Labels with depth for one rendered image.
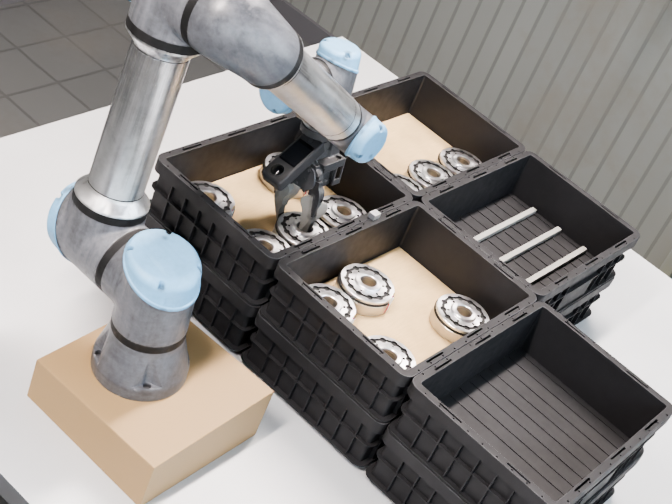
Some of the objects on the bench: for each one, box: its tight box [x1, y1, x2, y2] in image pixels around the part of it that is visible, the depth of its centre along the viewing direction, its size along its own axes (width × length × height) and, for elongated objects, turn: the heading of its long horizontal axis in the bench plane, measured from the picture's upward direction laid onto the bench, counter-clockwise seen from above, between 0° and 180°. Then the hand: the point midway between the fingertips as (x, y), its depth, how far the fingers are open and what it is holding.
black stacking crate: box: [241, 309, 402, 467], centre depth 222 cm, size 40×30×12 cm
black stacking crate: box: [145, 212, 270, 351], centre depth 233 cm, size 40×30×12 cm
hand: (289, 224), depth 227 cm, fingers open, 5 cm apart
